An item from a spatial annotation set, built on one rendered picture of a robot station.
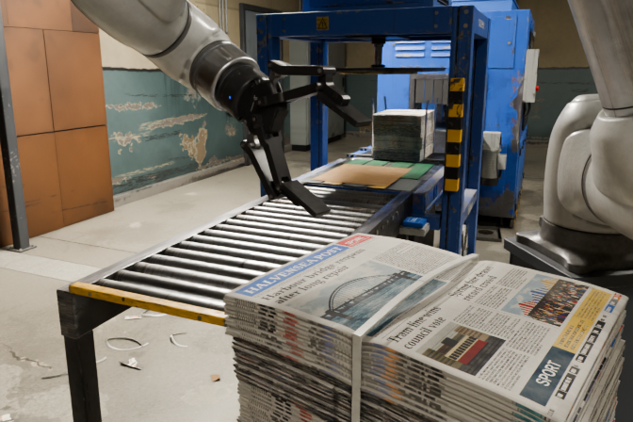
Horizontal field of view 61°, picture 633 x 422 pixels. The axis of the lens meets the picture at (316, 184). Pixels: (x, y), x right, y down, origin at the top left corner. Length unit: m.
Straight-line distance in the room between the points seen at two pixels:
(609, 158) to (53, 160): 4.43
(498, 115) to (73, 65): 3.51
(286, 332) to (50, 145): 4.29
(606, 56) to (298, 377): 0.53
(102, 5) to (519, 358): 0.59
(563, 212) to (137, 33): 0.71
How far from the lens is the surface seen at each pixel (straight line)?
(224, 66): 0.76
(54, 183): 4.84
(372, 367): 0.54
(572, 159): 0.92
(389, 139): 3.06
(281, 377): 0.64
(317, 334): 0.57
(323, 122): 3.05
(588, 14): 0.75
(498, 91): 4.53
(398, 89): 4.66
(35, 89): 4.71
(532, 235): 1.05
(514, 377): 0.51
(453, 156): 2.20
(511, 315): 0.61
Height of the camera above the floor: 1.32
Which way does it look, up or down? 12 degrees down
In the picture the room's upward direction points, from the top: straight up
